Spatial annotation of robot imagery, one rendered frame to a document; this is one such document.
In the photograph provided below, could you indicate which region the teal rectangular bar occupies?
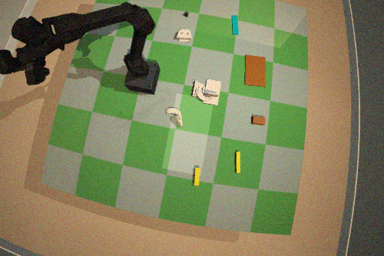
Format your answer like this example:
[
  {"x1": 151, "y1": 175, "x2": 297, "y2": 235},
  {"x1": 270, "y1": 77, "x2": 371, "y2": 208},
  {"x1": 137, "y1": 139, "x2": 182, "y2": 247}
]
[{"x1": 232, "y1": 15, "x2": 239, "y2": 35}]

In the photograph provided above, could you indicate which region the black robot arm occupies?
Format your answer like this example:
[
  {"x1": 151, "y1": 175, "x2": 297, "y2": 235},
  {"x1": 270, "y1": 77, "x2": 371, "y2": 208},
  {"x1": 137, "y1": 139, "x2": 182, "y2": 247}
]
[{"x1": 12, "y1": 2, "x2": 156, "y2": 85}]

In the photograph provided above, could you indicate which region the orange rectangular block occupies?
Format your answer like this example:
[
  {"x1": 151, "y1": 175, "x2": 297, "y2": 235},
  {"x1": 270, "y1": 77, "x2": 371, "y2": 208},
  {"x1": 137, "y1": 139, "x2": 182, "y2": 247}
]
[{"x1": 245, "y1": 55, "x2": 266, "y2": 87}]

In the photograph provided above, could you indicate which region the small orange-brown block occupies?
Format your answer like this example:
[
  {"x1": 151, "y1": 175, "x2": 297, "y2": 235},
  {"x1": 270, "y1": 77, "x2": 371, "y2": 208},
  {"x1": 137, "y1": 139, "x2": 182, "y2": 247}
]
[{"x1": 252, "y1": 115, "x2": 265, "y2": 125}]

